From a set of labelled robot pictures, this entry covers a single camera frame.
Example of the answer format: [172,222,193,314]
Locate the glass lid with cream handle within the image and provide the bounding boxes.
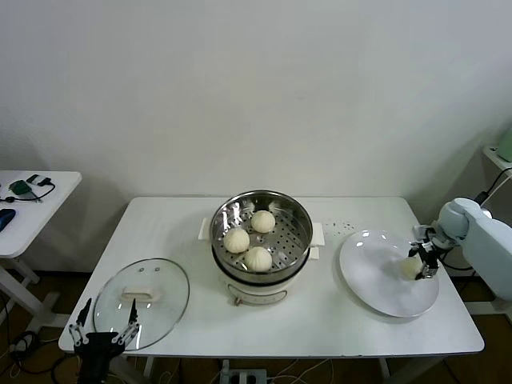
[94,258,191,352]

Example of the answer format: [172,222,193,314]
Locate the pale green appliance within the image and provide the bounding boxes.
[495,126,512,163]

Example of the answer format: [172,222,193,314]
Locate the white side table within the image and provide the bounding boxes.
[0,170,83,333]

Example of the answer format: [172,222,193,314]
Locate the black power adapter cable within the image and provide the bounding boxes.
[439,167,512,297]

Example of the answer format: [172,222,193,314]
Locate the white steamed baozi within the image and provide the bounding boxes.
[243,246,274,273]
[401,258,424,280]
[250,210,276,234]
[222,227,251,254]

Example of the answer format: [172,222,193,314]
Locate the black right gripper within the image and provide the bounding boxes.
[407,235,445,280]

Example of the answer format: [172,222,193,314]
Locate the white electric cooker pot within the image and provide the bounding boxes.
[198,218,327,307]

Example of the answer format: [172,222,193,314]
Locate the blue computer mouse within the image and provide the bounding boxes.
[0,208,18,233]

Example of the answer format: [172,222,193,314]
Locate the white shelf stand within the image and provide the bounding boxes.
[482,145,512,317]

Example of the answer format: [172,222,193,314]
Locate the stainless steel steamer basket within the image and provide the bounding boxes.
[210,190,314,277]

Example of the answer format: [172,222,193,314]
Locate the thin black cable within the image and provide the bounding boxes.
[0,182,56,203]

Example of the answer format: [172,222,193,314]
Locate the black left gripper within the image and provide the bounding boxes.
[67,298,141,384]

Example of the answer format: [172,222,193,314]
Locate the white table leg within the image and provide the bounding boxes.
[375,358,391,384]
[135,357,158,384]

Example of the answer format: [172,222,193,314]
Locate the white round plate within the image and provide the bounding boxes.
[339,230,440,319]

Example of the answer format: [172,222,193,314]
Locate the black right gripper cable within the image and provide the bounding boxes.
[438,239,477,271]

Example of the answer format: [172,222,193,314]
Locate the black floor cable coil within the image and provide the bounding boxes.
[7,330,67,375]

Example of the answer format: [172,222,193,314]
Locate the white power strip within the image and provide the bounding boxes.
[222,359,268,384]

